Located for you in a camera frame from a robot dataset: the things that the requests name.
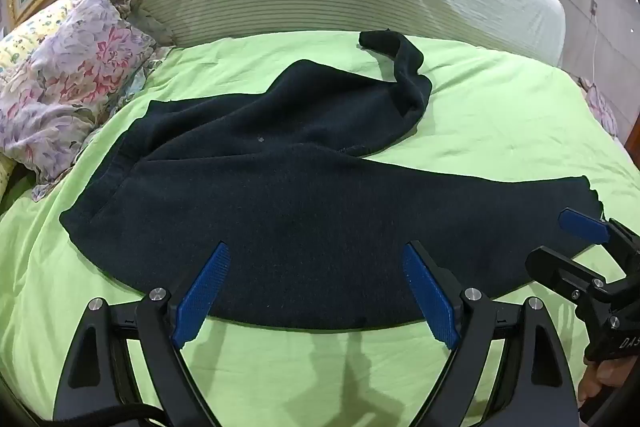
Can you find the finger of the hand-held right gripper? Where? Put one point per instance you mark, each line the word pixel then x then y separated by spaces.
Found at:
pixel 555 269
pixel 582 225

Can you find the person's right hand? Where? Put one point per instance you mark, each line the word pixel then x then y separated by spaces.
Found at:
pixel 602 379

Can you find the green bed sheet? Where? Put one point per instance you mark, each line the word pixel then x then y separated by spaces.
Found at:
pixel 500 117

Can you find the black pants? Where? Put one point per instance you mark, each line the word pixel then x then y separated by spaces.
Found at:
pixel 280 207

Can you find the yellow floral pillow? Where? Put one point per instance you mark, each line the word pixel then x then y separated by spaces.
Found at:
pixel 30 32

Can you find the wall socket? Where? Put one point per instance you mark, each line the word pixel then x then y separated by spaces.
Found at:
pixel 594 7

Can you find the floral quilt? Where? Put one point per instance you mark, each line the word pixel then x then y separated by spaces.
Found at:
pixel 602 107

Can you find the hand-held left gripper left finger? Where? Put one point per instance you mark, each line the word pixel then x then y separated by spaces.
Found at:
pixel 200 297

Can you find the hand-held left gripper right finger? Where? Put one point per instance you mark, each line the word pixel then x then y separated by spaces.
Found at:
pixel 432 297

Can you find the pink floral pillow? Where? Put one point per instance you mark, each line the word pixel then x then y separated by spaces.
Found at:
pixel 75 67

